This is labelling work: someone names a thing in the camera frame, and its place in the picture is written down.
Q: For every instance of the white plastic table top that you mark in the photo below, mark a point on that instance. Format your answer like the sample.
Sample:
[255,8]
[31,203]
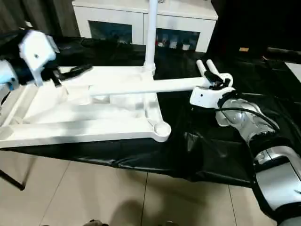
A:
[94,127]

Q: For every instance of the white plastic table leg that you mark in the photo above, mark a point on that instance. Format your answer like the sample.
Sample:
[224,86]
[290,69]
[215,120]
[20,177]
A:
[151,35]
[211,66]
[202,68]
[152,88]

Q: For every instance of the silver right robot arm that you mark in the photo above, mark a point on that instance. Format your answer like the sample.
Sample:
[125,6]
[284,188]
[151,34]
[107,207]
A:
[258,131]

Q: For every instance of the white jar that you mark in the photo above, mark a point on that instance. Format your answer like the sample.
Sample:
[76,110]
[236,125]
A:
[173,43]
[186,46]

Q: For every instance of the small yellow box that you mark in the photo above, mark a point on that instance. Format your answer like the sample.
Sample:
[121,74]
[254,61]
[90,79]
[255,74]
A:
[244,49]

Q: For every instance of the black mat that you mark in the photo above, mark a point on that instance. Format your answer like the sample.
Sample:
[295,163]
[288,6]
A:
[211,141]

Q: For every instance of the grey curtain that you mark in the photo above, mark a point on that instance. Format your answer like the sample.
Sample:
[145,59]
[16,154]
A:
[35,14]

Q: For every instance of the white cabinet with glass doors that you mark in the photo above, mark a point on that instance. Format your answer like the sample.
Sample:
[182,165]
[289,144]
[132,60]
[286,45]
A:
[113,11]

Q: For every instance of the dark long rod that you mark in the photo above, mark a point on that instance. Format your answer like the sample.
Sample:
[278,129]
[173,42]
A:
[284,52]

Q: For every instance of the white sheet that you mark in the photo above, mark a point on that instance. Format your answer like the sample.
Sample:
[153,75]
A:
[294,71]

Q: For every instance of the black metal stand foot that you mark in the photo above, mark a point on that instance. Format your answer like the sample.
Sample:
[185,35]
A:
[11,180]

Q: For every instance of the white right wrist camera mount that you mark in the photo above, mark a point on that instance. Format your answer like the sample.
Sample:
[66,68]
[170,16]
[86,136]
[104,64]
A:
[207,96]

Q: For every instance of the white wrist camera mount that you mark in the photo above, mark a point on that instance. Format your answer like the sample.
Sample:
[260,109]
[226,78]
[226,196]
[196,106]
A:
[207,96]
[37,54]

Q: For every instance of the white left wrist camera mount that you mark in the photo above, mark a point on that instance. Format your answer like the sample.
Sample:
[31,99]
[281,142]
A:
[37,54]

